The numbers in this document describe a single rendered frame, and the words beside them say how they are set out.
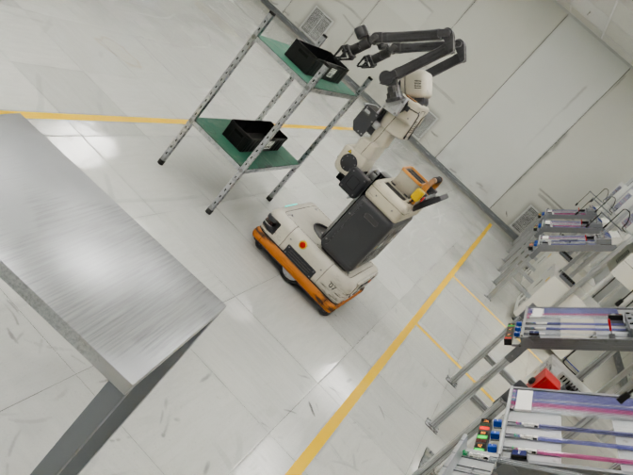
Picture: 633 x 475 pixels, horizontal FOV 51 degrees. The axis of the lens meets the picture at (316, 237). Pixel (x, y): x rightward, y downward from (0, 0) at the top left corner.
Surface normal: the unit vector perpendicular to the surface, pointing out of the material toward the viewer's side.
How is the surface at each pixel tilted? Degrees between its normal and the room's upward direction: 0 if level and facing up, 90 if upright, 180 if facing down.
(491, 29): 90
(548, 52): 90
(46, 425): 0
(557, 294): 90
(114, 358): 0
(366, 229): 90
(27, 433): 0
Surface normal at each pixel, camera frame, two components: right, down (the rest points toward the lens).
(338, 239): -0.36, 0.12
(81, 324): 0.63, -0.70
